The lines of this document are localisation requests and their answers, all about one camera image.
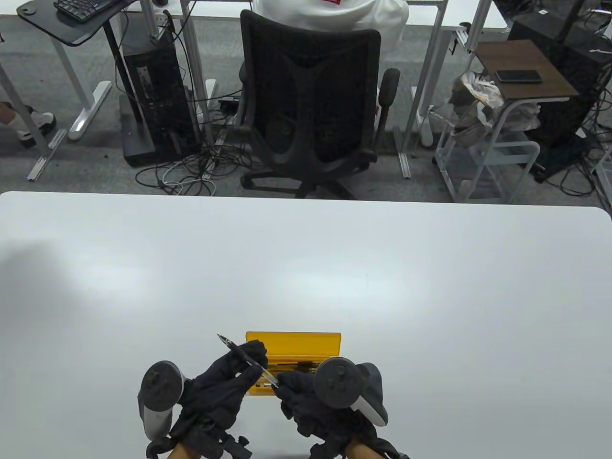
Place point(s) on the crumpled grey white bag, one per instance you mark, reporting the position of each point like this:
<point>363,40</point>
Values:
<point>478,91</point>

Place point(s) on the person's left hand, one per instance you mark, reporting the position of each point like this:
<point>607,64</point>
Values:
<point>210,397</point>

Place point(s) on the black keyboard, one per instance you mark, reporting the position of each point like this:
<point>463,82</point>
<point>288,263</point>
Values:
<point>81,7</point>

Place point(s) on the wooden side table white frame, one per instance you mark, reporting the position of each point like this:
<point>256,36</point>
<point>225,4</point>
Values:
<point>516,60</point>

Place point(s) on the translucent orange pen case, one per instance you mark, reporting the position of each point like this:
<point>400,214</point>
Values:
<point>296,342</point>

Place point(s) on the grey metal desk leg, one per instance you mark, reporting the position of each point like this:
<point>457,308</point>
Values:
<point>45,160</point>

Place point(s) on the black computer tower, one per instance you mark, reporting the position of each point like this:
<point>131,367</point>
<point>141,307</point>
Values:
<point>158,81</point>

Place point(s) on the person's left forearm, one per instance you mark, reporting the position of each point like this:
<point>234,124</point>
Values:
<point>184,452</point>

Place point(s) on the person's right forearm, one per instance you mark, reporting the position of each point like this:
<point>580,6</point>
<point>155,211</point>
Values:
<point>363,450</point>

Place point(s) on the black equipment case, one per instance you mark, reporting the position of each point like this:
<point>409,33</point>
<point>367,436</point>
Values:
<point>564,95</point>

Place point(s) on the black smartphone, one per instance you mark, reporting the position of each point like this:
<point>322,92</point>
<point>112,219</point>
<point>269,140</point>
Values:
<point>519,76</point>

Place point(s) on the black curved standing desk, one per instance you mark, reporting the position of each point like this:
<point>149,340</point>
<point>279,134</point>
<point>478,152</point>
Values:
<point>71,33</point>

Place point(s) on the person's right hand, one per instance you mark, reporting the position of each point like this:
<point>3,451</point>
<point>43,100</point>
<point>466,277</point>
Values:
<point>301,397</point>

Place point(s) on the black gel pen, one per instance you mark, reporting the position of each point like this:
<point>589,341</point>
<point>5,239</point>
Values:
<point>234,348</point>

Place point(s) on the black mesh office chair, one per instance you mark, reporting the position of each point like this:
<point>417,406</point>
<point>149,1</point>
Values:
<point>311,71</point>

